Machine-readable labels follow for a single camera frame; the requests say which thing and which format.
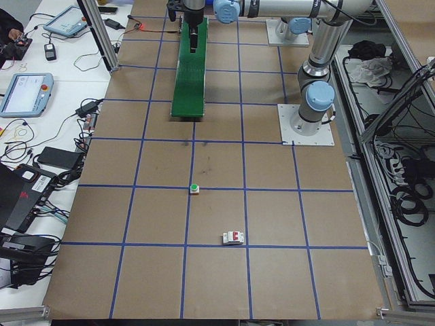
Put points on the green conveyor belt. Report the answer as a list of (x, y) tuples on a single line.
[(190, 85)]

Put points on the white red circuit breaker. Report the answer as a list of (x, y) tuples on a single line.
[(232, 237)]

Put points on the black smartphone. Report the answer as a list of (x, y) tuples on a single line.
[(108, 9)]

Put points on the white crumpled cloth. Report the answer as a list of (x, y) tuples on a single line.
[(370, 69)]

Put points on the aluminium profile bar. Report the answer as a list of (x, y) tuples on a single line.
[(23, 311)]

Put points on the black electronics box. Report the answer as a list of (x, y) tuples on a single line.
[(23, 251)]

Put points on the metal corner bracket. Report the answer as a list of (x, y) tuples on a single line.
[(384, 311)]

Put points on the person in dark clothing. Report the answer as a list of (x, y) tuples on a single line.
[(8, 18)]

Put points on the bystander hand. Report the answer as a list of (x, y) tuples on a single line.
[(15, 34)]

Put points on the green push button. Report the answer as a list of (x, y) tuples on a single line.
[(194, 189)]

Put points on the small board with red LED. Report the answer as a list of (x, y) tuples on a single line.
[(141, 26)]

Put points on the black computer with red logo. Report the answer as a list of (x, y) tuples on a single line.
[(20, 197)]

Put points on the aluminium camera post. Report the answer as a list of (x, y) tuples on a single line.
[(102, 30)]

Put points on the black red electronics board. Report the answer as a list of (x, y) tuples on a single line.
[(23, 42)]

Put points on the black handheld device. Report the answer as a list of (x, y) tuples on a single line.
[(50, 51)]

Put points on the aluminium table edge rail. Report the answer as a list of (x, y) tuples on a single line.
[(361, 190)]

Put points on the V-shaped metal bar frame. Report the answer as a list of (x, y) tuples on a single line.
[(403, 34)]

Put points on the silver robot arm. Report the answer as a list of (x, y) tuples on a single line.
[(299, 26), (323, 47)]

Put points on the white square base plate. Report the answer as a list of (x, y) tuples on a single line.
[(323, 137), (272, 34)]

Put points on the black cloth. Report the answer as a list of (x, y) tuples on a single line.
[(368, 49)]

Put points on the flat black power brick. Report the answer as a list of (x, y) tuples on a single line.
[(59, 157)]

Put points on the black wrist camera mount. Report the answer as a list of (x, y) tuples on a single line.
[(173, 8)]

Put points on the blue grey teach pendant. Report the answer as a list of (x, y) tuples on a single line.
[(23, 95), (64, 20)]

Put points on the small terminal strip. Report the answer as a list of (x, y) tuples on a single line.
[(90, 123)]

